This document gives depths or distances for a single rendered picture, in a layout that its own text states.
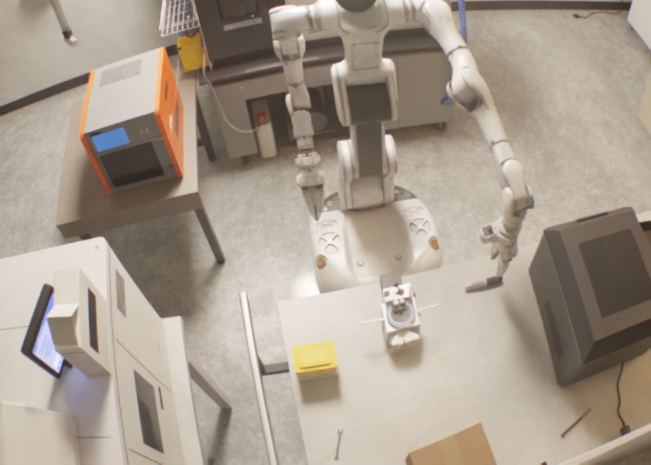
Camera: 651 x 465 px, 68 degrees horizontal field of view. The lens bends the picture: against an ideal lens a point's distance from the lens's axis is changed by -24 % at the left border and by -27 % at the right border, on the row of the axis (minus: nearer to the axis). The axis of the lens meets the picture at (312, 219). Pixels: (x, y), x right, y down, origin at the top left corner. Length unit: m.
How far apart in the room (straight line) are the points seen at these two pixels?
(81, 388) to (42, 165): 2.81
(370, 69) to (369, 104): 0.14
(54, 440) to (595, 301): 1.50
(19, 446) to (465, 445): 1.17
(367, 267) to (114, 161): 1.17
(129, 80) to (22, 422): 1.57
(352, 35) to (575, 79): 2.59
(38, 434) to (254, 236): 2.12
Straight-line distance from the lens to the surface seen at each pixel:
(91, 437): 1.38
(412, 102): 3.19
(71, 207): 2.69
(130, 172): 2.50
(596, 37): 4.71
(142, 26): 4.10
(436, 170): 3.32
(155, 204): 2.53
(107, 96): 2.42
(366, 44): 1.87
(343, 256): 2.61
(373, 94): 2.05
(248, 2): 2.65
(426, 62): 3.00
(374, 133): 2.25
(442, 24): 1.75
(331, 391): 1.82
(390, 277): 1.88
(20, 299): 1.62
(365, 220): 2.79
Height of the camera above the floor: 2.64
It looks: 57 degrees down
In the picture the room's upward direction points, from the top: 10 degrees counter-clockwise
